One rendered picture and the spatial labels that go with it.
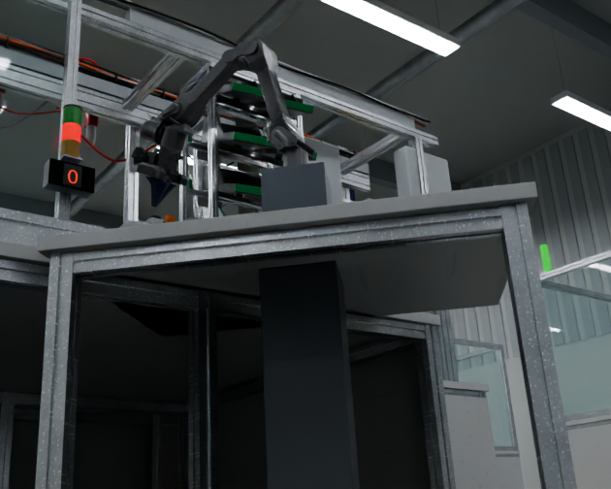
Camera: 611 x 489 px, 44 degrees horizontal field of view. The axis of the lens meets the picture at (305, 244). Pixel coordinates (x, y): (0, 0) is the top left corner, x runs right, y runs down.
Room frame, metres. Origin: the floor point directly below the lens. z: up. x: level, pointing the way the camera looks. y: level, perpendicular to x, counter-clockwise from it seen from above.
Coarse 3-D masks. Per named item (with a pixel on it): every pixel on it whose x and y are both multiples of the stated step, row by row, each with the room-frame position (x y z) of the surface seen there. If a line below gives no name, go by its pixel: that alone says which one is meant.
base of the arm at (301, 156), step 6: (288, 150) 1.49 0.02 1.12; (294, 150) 1.49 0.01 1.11; (300, 150) 1.49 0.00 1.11; (288, 156) 1.49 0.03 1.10; (294, 156) 1.49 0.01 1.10; (300, 156) 1.49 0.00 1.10; (306, 156) 1.51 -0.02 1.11; (288, 162) 1.49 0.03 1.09; (294, 162) 1.49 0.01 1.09; (300, 162) 1.49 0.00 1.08; (306, 162) 1.51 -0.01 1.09
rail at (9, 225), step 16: (0, 208) 1.36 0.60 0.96; (0, 224) 1.36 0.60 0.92; (16, 224) 1.38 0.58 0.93; (32, 224) 1.41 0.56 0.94; (48, 224) 1.42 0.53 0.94; (64, 224) 1.44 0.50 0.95; (80, 224) 1.46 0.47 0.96; (0, 240) 1.36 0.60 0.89; (16, 240) 1.38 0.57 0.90; (32, 240) 1.40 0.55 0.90
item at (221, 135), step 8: (224, 128) 2.08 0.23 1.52; (232, 128) 2.09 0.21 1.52; (240, 128) 2.10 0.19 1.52; (248, 128) 2.06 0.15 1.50; (256, 128) 2.01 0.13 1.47; (224, 136) 1.90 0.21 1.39; (232, 136) 1.85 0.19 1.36; (240, 136) 1.85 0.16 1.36; (248, 136) 1.86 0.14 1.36; (256, 136) 1.87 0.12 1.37; (232, 144) 1.96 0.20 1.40; (240, 144) 1.93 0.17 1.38; (248, 144) 1.90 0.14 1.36; (256, 144) 1.88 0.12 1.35; (264, 144) 1.89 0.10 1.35
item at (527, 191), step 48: (480, 192) 1.18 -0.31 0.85; (528, 192) 1.17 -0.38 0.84; (48, 240) 1.28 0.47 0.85; (96, 240) 1.27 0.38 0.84; (144, 240) 1.26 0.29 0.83; (480, 240) 1.37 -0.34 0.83; (192, 288) 1.56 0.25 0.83; (240, 288) 1.59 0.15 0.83; (384, 288) 1.65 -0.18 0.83; (432, 288) 1.68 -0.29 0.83; (480, 288) 1.70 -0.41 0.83
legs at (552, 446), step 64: (64, 256) 1.29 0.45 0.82; (128, 256) 1.29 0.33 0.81; (192, 256) 1.26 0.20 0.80; (256, 256) 1.26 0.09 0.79; (512, 256) 1.19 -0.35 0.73; (64, 320) 1.29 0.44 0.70; (320, 320) 1.44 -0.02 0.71; (64, 384) 1.29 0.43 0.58; (320, 384) 1.44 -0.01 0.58; (64, 448) 1.30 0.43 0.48; (320, 448) 1.44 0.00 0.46
